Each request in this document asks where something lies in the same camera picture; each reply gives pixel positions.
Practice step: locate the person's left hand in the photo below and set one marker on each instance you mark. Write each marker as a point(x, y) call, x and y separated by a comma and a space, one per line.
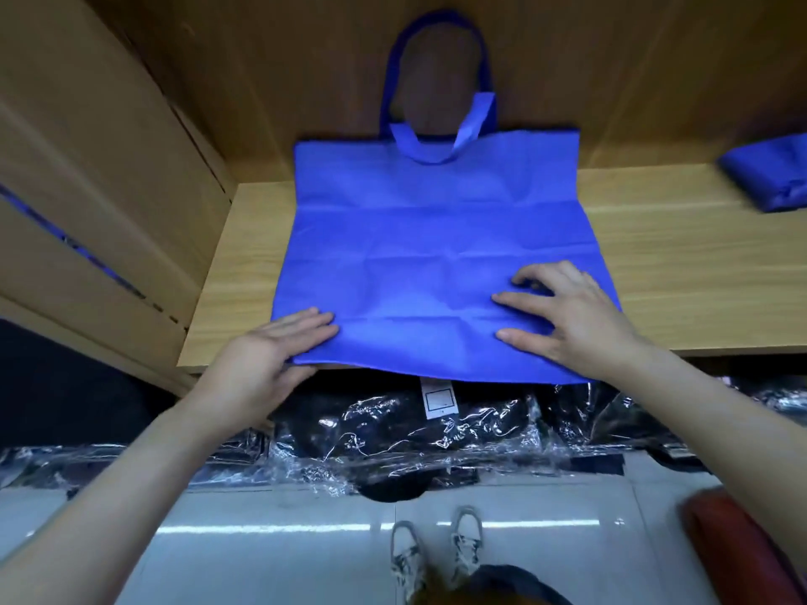
point(252, 371)

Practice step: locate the wooden shelf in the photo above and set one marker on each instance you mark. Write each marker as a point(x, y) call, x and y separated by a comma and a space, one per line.
point(706, 258)

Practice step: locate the person's right forearm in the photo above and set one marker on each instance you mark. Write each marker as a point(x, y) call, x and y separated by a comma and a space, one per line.
point(725, 435)

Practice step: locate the blue non-woven bag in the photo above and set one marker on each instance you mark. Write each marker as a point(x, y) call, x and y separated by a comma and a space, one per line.
point(429, 245)
point(769, 170)

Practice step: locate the black wrapped bag with tag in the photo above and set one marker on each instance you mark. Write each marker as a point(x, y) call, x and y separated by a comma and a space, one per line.
point(378, 435)

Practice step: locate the black plastic-wrapped bag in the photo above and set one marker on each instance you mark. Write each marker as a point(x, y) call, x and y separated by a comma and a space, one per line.
point(605, 416)
point(76, 466)

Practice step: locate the person's right leg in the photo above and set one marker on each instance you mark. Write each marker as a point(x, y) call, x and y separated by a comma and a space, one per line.
point(504, 586)

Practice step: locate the white paper tag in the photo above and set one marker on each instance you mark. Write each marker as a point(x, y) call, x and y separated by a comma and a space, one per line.
point(440, 397)

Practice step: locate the person's left forearm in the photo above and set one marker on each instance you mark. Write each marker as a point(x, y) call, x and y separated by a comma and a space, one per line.
point(107, 510)

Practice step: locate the person's right hand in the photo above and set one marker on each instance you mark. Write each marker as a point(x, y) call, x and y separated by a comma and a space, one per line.
point(574, 327)

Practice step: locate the red shopping basket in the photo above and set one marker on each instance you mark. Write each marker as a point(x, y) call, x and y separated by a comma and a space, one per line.
point(744, 548)

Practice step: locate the person's right shoe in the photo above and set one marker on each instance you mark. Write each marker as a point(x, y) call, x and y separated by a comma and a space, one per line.
point(468, 542)

